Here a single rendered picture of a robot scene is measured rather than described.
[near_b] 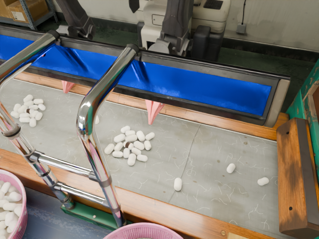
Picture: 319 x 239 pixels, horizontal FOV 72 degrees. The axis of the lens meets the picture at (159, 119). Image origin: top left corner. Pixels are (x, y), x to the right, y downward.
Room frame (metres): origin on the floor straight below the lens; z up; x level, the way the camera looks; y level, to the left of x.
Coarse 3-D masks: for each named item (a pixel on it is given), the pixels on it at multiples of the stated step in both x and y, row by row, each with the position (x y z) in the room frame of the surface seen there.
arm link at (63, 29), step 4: (60, 24) 0.73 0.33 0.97; (60, 28) 0.72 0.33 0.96; (64, 28) 0.71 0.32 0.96; (68, 28) 0.71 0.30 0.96; (72, 28) 0.73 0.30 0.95; (88, 28) 0.78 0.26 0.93; (92, 28) 0.79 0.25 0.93; (60, 32) 0.71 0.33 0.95; (64, 32) 0.70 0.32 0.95; (68, 32) 0.70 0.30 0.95; (72, 32) 0.73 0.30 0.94; (76, 32) 0.75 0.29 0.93; (80, 32) 0.75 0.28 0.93; (88, 32) 0.77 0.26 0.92; (92, 32) 0.78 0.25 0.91; (72, 36) 0.71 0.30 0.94; (76, 36) 0.74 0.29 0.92; (80, 36) 0.77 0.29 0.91; (84, 36) 0.76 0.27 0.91; (88, 36) 0.77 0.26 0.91; (92, 36) 0.79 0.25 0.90
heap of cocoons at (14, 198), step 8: (0, 184) 0.27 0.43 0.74; (8, 184) 0.27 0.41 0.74; (0, 192) 0.25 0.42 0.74; (8, 192) 0.25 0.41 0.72; (16, 192) 0.25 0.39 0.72; (0, 200) 0.22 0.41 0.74; (8, 200) 0.23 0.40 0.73; (16, 200) 0.23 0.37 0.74; (0, 208) 0.21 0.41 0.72; (8, 208) 0.20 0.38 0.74; (16, 208) 0.20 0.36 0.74; (0, 216) 0.18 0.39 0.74; (8, 216) 0.18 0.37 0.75; (16, 216) 0.19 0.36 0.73; (0, 224) 0.17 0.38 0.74; (8, 224) 0.17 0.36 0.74; (0, 232) 0.15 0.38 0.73; (8, 232) 0.15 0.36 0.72
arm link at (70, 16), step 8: (56, 0) 0.74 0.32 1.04; (64, 0) 0.73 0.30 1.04; (72, 0) 0.76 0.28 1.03; (64, 8) 0.75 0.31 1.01; (72, 8) 0.75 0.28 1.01; (80, 8) 0.78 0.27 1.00; (72, 16) 0.76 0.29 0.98; (80, 16) 0.77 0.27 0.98; (88, 16) 0.81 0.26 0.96; (72, 24) 0.77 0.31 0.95; (80, 24) 0.76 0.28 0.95; (88, 24) 0.79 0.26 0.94
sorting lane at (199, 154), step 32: (0, 96) 0.62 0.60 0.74; (64, 96) 0.62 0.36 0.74; (32, 128) 0.47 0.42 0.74; (64, 128) 0.47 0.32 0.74; (96, 128) 0.47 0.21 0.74; (160, 128) 0.47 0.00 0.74; (192, 128) 0.47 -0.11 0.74; (64, 160) 0.34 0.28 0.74; (160, 160) 0.34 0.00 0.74; (192, 160) 0.34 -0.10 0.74; (224, 160) 0.34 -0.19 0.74; (256, 160) 0.34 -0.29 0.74; (160, 192) 0.25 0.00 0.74; (192, 192) 0.25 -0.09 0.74; (224, 192) 0.25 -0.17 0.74; (256, 192) 0.25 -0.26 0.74; (256, 224) 0.17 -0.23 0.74
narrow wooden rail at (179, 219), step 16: (0, 160) 0.33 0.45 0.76; (16, 160) 0.33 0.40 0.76; (16, 176) 0.29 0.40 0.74; (32, 176) 0.28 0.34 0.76; (64, 176) 0.28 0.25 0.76; (80, 176) 0.28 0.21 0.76; (48, 192) 0.26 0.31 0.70; (96, 192) 0.24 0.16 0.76; (128, 192) 0.24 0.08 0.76; (96, 208) 0.21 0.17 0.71; (128, 208) 0.20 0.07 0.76; (144, 208) 0.20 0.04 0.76; (160, 208) 0.20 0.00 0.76; (176, 208) 0.20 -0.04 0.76; (160, 224) 0.16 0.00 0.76; (176, 224) 0.16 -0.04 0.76; (192, 224) 0.16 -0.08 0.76; (208, 224) 0.16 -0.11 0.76; (224, 224) 0.16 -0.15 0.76
